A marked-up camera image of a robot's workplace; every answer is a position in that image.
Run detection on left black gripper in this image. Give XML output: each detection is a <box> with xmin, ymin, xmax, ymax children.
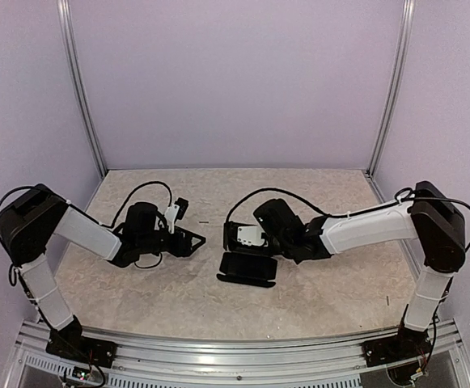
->
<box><xmin>138</xmin><ymin>226</ymin><xmax>205</xmax><ymax>257</ymax></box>

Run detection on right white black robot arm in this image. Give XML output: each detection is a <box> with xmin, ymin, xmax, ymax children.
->
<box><xmin>238</xmin><ymin>180</ymin><xmax>470</xmax><ymax>359</ymax></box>

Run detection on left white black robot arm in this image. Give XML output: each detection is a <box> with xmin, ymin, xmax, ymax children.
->
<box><xmin>0</xmin><ymin>183</ymin><xmax>206</xmax><ymax>360</ymax></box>

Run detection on small circuit board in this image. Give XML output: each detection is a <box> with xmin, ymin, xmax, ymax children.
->
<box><xmin>61</xmin><ymin>366</ymin><xmax>97</xmax><ymax>384</ymax></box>

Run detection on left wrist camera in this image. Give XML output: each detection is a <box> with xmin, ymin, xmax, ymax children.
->
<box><xmin>164</xmin><ymin>197</ymin><xmax>189</xmax><ymax>234</ymax></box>

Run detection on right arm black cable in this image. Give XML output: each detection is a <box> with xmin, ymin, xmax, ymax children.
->
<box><xmin>225</xmin><ymin>186</ymin><xmax>328</xmax><ymax>227</ymax></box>

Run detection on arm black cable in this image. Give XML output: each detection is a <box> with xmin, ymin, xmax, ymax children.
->
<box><xmin>225</xmin><ymin>186</ymin><xmax>328</xmax><ymax>227</ymax></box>
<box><xmin>111</xmin><ymin>180</ymin><xmax>173</xmax><ymax>230</ymax></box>

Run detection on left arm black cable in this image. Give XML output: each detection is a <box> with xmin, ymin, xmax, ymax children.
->
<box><xmin>111</xmin><ymin>180</ymin><xmax>173</xmax><ymax>230</ymax></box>

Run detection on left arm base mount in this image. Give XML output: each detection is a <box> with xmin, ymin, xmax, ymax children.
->
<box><xmin>46</xmin><ymin>317</ymin><xmax>117</xmax><ymax>368</ymax></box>

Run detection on front aluminium frame rail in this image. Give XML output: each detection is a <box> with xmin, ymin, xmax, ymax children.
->
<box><xmin>0</xmin><ymin>320</ymin><xmax>470</xmax><ymax>387</ymax></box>

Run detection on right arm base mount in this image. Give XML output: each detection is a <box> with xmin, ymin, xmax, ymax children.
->
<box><xmin>362</xmin><ymin>321</ymin><xmax>431</xmax><ymax>367</ymax></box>

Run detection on left vertical aluminium post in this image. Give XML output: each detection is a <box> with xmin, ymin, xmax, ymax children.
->
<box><xmin>57</xmin><ymin>0</ymin><xmax>108</xmax><ymax>179</ymax></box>

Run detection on vertical aluminium post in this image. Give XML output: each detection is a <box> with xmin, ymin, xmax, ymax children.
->
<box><xmin>57</xmin><ymin>0</ymin><xmax>108</xmax><ymax>179</ymax></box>
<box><xmin>366</xmin><ymin>0</ymin><xmax>416</xmax><ymax>179</ymax></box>

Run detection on right vertical aluminium post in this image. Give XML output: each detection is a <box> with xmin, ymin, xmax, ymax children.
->
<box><xmin>366</xmin><ymin>0</ymin><xmax>416</xmax><ymax>179</ymax></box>

